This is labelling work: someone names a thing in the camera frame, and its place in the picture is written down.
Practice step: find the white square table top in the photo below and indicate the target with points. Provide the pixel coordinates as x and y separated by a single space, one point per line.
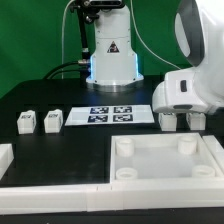
161 156

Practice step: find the white front fence rail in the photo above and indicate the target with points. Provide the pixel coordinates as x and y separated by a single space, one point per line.
140 194

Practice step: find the white marker tag sheet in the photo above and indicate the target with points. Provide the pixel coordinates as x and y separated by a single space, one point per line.
119 114

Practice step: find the white left fence piece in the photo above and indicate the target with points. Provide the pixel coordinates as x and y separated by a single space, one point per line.
6 158

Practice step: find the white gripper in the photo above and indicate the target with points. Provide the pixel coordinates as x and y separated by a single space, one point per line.
178 93

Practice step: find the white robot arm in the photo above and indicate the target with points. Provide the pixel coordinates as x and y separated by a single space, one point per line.
199 31

